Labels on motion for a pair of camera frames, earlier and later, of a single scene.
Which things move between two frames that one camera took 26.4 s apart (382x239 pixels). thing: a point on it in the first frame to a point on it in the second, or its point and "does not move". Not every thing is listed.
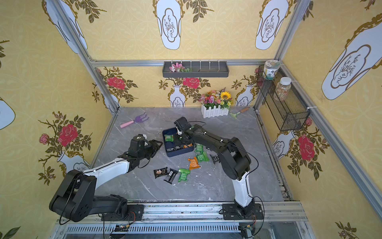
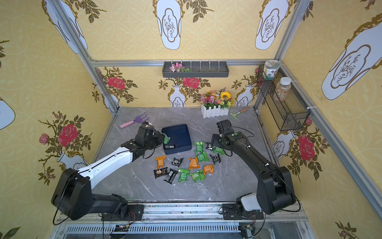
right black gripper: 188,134 to 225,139
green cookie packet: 183,174 does not move
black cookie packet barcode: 171,176 does not move
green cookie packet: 203,157 does not move
